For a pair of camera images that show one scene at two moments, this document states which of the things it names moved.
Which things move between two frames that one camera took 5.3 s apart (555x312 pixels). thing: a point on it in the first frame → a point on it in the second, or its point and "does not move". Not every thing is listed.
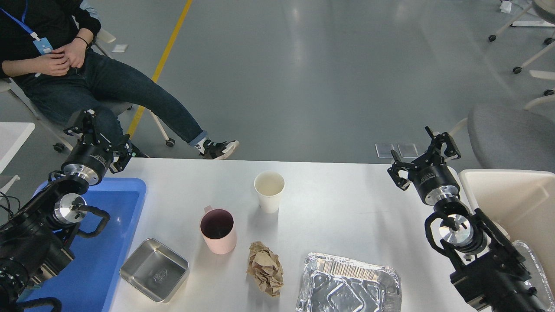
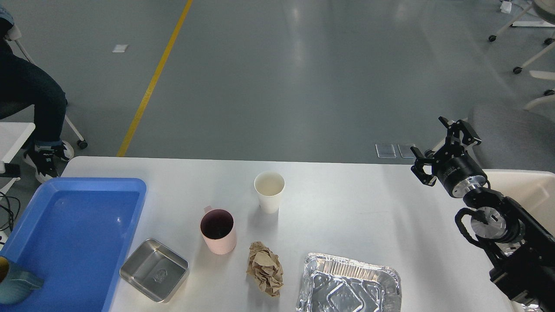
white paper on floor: [120, 48] does not move
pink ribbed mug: [217, 228] does not move
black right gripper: [429, 174] → [460, 174]
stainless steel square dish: [154, 268] does not move
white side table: [13, 135] does not move
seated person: [45, 45] → [29, 94]
